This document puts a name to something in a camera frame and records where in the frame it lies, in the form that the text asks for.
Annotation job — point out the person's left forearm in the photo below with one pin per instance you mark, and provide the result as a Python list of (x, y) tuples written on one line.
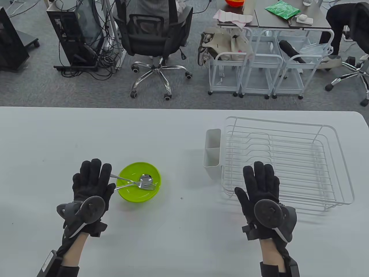
[(73, 254)]

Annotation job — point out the black wrist sensor box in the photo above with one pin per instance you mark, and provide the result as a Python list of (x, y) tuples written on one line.
[(293, 268)]

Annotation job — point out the office chair with chrome base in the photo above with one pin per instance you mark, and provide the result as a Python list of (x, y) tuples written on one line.
[(357, 72)]

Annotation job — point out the person's left hand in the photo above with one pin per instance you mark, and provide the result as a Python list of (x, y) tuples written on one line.
[(92, 181)]

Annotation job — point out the beige cloth bag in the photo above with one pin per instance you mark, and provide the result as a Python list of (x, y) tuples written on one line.
[(219, 43)]

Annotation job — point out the steel fork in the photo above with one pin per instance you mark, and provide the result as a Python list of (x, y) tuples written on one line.
[(148, 187)]

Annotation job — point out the pink striped cloth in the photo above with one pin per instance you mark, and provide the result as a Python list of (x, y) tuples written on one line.
[(233, 17)]

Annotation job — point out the black monitor on wheeled stand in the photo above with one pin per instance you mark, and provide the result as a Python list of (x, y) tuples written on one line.
[(11, 49)]

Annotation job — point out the person's right hand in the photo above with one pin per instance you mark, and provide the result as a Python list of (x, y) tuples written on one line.
[(259, 184)]

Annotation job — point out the clear glass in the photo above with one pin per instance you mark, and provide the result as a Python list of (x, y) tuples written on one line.
[(307, 2)]

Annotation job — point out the dark grey desk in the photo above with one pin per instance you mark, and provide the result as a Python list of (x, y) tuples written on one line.
[(274, 21)]

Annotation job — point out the clear plastic bag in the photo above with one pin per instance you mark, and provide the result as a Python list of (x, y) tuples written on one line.
[(314, 49)]

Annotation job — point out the black computer tower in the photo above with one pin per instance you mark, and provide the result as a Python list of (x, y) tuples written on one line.
[(62, 31)]

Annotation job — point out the grey wrist sensor box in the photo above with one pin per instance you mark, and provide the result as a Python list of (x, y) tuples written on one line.
[(49, 264)]

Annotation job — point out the black round hand controller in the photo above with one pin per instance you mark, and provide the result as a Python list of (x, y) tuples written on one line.
[(268, 215), (93, 209)]

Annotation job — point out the orange bowl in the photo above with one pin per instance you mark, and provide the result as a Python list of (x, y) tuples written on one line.
[(233, 2)]

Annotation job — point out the steel spoon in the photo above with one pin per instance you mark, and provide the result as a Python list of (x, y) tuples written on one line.
[(146, 179)]

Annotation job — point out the small white device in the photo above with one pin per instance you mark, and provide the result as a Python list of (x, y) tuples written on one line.
[(302, 19)]

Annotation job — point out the white cutlery bin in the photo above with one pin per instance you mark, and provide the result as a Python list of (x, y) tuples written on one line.
[(212, 170)]

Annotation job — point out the black roll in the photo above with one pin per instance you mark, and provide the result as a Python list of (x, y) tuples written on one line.
[(289, 49)]

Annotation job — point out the green plastic bowl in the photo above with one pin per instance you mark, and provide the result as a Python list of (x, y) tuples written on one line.
[(135, 193)]

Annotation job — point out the black mesh office chair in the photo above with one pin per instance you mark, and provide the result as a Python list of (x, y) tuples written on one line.
[(155, 37)]

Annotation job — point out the white desk frame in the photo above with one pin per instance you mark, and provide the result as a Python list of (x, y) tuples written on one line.
[(114, 28)]

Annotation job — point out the green plastic bag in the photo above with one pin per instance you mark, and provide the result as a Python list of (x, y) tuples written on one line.
[(282, 9)]

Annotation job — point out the person's right forearm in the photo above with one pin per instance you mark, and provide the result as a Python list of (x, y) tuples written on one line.
[(269, 254)]

